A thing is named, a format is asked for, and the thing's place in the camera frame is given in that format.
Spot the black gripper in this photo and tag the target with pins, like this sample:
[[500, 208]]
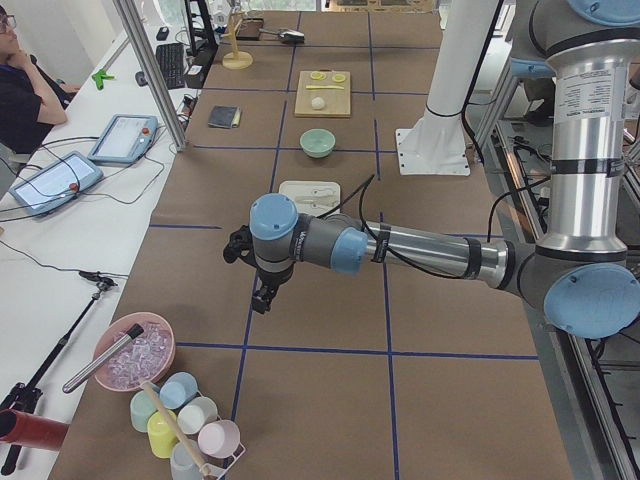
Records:
[[270, 280]]

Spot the white plastic spoon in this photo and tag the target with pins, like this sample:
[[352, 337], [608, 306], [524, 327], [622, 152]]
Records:
[[317, 201]]

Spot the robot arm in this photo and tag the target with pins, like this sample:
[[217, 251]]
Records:
[[575, 274]]

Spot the pink bowl with ice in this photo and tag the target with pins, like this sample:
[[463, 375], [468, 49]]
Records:
[[147, 357]]

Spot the light green bowl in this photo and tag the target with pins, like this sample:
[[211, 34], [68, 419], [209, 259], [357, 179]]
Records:
[[317, 143]]

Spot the metal rod in bowl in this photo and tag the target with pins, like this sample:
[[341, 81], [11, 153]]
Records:
[[91, 368]]

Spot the white steamed bun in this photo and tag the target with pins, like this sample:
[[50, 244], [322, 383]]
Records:
[[318, 103]]

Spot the white bear serving tray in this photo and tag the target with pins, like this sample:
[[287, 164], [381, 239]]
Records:
[[293, 188]]

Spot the blue cup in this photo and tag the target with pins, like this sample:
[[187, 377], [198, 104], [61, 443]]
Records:
[[179, 389]]

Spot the white cup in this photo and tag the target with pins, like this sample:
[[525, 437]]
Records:
[[196, 414]]

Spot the pink cup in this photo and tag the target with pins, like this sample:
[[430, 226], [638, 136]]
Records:
[[219, 439]]

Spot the mint green cup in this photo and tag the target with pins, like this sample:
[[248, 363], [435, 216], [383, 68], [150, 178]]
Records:
[[141, 408]]

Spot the yellow cup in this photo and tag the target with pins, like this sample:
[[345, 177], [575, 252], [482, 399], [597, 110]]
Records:
[[162, 438]]

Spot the grey cup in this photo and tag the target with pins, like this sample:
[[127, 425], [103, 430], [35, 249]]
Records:
[[182, 465]]

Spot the far teach pendant tablet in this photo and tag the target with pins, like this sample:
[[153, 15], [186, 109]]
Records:
[[125, 139]]

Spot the teach pendant tablet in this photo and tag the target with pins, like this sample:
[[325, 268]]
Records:
[[56, 184], [125, 139]]

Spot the wooden cutting board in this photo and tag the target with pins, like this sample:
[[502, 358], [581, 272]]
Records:
[[338, 102]]

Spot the yellow plastic knife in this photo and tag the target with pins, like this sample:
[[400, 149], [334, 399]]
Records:
[[323, 87]]

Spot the near teach pendant tablet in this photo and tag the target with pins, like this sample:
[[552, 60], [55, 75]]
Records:
[[56, 184]]

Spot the wooden mug tree stand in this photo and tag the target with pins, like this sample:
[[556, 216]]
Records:
[[236, 59]]

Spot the black tripod stick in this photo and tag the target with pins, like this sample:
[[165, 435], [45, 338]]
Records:
[[24, 397]]

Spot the red cylinder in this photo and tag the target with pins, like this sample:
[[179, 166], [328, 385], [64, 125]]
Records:
[[32, 431]]

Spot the black keyboard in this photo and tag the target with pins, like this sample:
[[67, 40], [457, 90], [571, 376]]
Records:
[[170, 58]]

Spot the metal scoop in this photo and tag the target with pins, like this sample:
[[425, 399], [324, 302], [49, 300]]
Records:
[[285, 36]]

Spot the dark wooden tray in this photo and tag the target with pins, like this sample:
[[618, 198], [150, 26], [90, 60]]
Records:
[[249, 29]]

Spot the green clamp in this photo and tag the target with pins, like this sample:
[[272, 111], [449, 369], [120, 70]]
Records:
[[100, 77]]

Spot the seated person in black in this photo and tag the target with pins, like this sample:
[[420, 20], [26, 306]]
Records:
[[32, 103]]

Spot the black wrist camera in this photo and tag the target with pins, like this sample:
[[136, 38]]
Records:
[[240, 247]]

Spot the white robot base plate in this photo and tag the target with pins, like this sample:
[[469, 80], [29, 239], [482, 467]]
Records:
[[432, 152]]

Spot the aluminium frame post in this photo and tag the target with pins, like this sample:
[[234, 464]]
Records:
[[143, 50]]

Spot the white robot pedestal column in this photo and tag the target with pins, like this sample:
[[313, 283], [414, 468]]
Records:
[[468, 27]]

